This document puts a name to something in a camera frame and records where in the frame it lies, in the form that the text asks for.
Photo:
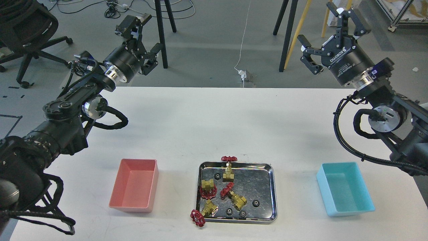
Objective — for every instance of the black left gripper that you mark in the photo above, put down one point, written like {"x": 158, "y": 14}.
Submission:
{"x": 124, "y": 63}

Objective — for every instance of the aluminium frame cart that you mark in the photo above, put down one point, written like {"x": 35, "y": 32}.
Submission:
{"x": 405, "y": 12}

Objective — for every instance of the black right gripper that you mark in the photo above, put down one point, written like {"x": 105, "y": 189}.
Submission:
{"x": 346, "y": 62}

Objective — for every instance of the brass valve red handle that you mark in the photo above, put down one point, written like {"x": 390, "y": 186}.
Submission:
{"x": 207, "y": 189}

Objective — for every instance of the brass valve hanging off tray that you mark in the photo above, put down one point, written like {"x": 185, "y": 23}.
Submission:
{"x": 198, "y": 217}

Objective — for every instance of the white cardboard box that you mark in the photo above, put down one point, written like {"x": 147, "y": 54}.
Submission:
{"x": 332, "y": 19}

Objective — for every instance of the yellow wooden stool legs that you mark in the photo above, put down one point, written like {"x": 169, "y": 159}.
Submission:
{"x": 297, "y": 29}

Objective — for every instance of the brass valve tray centre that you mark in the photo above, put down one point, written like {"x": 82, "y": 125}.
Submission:
{"x": 238, "y": 201}

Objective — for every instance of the black office chair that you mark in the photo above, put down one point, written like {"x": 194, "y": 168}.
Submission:
{"x": 26, "y": 29}

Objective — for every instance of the brass valve at tray top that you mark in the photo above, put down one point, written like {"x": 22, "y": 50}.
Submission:
{"x": 228, "y": 175}

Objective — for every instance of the light blue plastic box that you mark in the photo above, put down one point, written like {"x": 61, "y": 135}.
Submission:
{"x": 343, "y": 189}

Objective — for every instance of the pink plastic box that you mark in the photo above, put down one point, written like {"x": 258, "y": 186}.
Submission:
{"x": 135, "y": 186}

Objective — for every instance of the black stool legs right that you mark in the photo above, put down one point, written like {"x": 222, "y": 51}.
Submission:
{"x": 290, "y": 23}

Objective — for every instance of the shiny metal tray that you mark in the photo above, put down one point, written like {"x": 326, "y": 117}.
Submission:
{"x": 251, "y": 180}

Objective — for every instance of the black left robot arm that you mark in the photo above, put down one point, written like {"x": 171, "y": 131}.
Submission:
{"x": 26, "y": 190}

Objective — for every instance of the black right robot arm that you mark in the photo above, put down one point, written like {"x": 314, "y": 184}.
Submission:
{"x": 400, "y": 123}

